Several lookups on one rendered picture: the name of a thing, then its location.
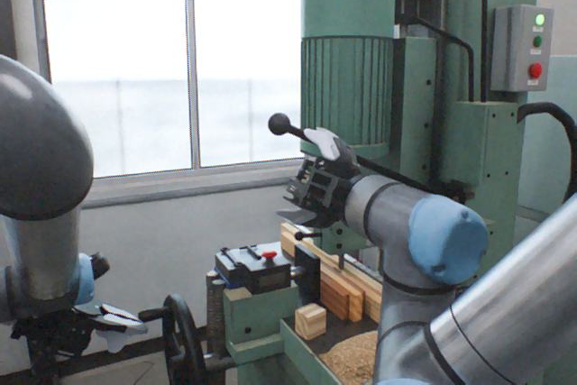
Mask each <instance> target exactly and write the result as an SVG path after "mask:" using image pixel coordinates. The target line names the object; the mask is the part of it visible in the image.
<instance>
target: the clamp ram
mask: <svg viewBox="0 0 577 385"><path fill-rule="evenodd" d="M290 279H291V280H292V281H293V280H295V284H296V285H298V286H299V287H300V288H301V289H302V290H303V291H305V292H306V293H307V294H308V295H309V296H310V297H311V298H312V299H313V300H319V299H320V287H321V258H320V257H318V256H317V255H315V254H313V252H311V251H310V250H309V249H308V248H307V247H305V246H303V245H302V244H300V243H298V244H295V268H292V269H290Z"/></svg>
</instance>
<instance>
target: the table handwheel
mask: <svg viewBox="0 0 577 385"><path fill-rule="evenodd" d="M163 306H164V307H167V306H169V311H170V315H169V316H165V317H163V318H162V340H163V350H165V359H166V365H167V372H168V378H169V385H210V383H208V377H207V375H209V374H213V373H217V372H219V371H225V370H228V369H232V368H235V367H238V366H241V365H245V364H248V363H251V362H247V363H244V364H240V365H236V363H235V361H234V359H233V357H232V355H231V354H230V353H229V352H228V350H225V356H223V360H222V361H219V358H218V357H214V355H213V354H212V353H210V354H207V355H204V353H203V348H202V344H200V340H199V336H198V333H197V328H196V325H195V321H194V318H193V316H192V313H190V311H189V309H188V305H187V303H186V301H185V300H184V298H183V297H181V296H180V295H177V294H170V295H168V296H167V297H166V298H165V300H164V303H163ZM176 320H177V323H178V326H179V332H180V336H181V340H182V343H183V346H184V348H185V354H183V353H182V352H181V351H180V347H179V343H178V340H177V335H176ZM272 356H273V355H272ZM272 356H269V357H266V358H263V359H259V360H264V359H267V358H270V357H272ZM259 360H256V361H253V362H257V361H259Z"/></svg>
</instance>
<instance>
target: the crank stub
mask: <svg viewBox="0 0 577 385"><path fill-rule="evenodd" d="M169 315H170V311H169V306H167V307H149V308H145V309H142V310H141V311H140V312H139V313H138V319H139V320H141V321H142V322H143V323H147V322H151V321H155V320H158V319H161V318H163V317H165V316H169Z"/></svg>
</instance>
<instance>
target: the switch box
mask: <svg viewBox="0 0 577 385"><path fill-rule="evenodd" d="M537 14H541V15H542V16H543V19H544V22H543V23H542V24H541V25H537V24H536V22H535V18H536V15H537ZM553 25H554V9H553V8H551V7H542V6H532V5H522V4H520V5H508V6H501V7H497V8H496V11H495V22H494V28H495V32H494V42H493V52H492V62H491V73H490V90H495V91H526V92H544V91H546V89H547V80H548V73H549V65H550V64H549V57H550V49H551V41H552V33H553ZM534 27H544V29H543V32H533V29H534ZM536 35H540V36H541V37H542V44H541V46H540V47H539V48H536V47H535V46H534V44H533V39H534V37H535V36H536ZM531 49H532V50H541V53H540V54H531ZM536 62H538V63H540V64H541V66H542V71H543V73H542V75H541V77H540V78H532V77H531V75H530V69H531V66H532V65H533V64H534V63H536ZM548 64H549V65H548ZM528 80H538V85H528V84H527V81H528Z"/></svg>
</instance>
